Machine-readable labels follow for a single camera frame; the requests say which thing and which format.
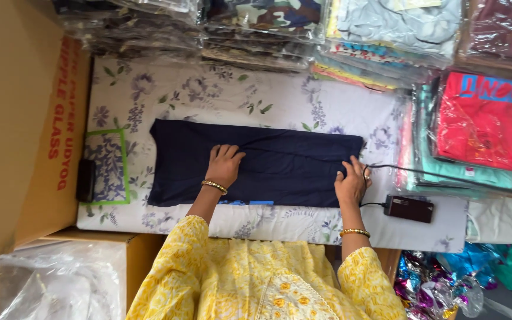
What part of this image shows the person's right hand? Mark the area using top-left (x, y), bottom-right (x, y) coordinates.
top-left (335, 156), bottom-right (372, 208)

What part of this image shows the person's left hand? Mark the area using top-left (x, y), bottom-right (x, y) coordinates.
top-left (204, 144), bottom-right (246, 192)

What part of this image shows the navy blue garment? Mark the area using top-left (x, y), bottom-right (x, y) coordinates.
top-left (147, 119), bottom-right (364, 209)

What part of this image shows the gold bangle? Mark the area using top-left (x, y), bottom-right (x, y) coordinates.
top-left (339, 228), bottom-right (371, 239)
top-left (201, 180), bottom-right (228, 196)

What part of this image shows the black rectangular power bank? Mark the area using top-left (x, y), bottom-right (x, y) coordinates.
top-left (383, 194), bottom-right (435, 224)

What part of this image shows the stack of teal packed garments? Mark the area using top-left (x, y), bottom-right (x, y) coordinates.
top-left (395, 84), bottom-right (512, 198)

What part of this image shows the white floral bedsheet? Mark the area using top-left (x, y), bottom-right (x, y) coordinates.
top-left (76, 55), bottom-right (468, 254)

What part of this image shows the green bordered floral cloth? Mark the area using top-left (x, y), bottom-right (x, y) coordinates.
top-left (83, 128), bottom-right (131, 206)

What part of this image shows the yellow floral kurta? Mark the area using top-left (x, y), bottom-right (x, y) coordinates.
top-left (125, 215), bottom-right (408, 320)

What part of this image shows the small brown cardboard box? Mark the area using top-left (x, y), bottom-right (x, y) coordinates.
top-left (0, 226), bottom-right (166, 320)

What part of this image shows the heap of shiny foil wrappers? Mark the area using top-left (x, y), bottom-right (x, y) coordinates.
top-left (393, 242), bottom-right (501, 320)

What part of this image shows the small black device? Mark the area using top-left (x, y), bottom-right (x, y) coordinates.
top-left (76, 158), bottom-right (97, 204)

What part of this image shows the red packed t-shirt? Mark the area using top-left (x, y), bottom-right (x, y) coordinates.
top-left (431, 71), bottom-right (512, 172)

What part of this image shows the stack of camouflage packed garments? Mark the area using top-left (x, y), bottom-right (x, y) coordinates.
top-left (199, 0), bottom-right (329, 73)

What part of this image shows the white garment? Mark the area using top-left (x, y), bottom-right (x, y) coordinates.
top-left (464, 197), bottom-right (512, 252)

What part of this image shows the stack of colourful packed garments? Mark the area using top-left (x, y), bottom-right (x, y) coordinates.
top-left (311, 0), bottom-right (464, 92)

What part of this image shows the stack of dark packed garments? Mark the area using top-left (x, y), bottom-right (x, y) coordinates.
top-left (53, 0), bottom-right (204, 60)

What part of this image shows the large cardboard box red print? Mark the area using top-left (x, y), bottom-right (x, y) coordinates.
top-left (0, 0), bottom-right (93, 268)

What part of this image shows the clear plastic sheet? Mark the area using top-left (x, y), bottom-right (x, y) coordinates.
top-left (0, 240), bottom-right (128, 320)

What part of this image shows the stack of maroon packed garments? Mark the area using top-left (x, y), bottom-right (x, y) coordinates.
top-left (455, 0), bottom-right (512, 75)

